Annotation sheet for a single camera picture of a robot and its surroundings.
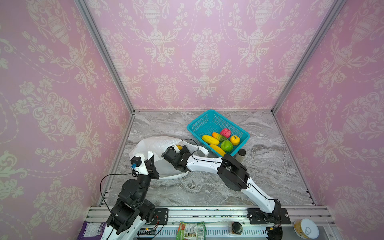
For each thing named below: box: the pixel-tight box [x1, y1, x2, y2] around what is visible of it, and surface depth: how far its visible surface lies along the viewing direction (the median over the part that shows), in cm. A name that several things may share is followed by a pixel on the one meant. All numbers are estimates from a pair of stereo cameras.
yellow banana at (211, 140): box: [202, 135, 220, 145], surface depth 102 cm
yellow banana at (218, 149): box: [209, 144, 226, 157], surface depth 96 cm
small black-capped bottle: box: [235, 148, 247, 163], surface depth 89 cm
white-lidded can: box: [293, 218, 319, 240], surface depth 68 cm
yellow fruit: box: [230, 135, 241, 146], surface depth 99 cm
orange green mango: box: [212, 132, 229, 142], surface depth 102 cm
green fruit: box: [220, 140, 234, 152], surface depth 95 cm
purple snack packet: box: [76, 221, 107, 240], surface depth 70 cm
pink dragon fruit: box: [220, 128, 232, 139], surface depth 102 cm
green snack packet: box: [176, 221, 206, 240], surface depth 70 cm
